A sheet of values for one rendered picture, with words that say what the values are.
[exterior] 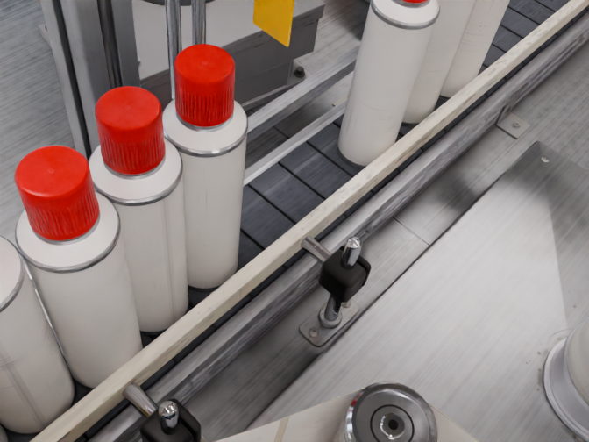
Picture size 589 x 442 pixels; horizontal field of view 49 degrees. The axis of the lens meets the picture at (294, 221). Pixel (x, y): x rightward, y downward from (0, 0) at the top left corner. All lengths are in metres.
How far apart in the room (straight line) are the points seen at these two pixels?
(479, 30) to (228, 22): 0.23
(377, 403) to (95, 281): 0.16
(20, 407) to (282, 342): 0.22
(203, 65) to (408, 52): 0.20
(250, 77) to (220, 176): 0.29
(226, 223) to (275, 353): 0.15
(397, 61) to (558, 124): 0.33
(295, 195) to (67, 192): 0.29
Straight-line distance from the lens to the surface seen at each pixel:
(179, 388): 0.49
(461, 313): 0.54
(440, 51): 0.59
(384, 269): 0.60
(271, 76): 0.70
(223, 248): 0.46
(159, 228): 0.38
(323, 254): 0.50
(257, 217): 0.55
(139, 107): 0.34
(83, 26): 0.47
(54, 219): 0.32
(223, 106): 0.37
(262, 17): 0.42
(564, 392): 0.52
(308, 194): 0.57
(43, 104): 0.72
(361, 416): 0.28
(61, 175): 0.31
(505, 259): 0.58
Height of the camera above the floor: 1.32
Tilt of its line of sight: 53 degrees down
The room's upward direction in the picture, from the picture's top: 11 degrees clockwise
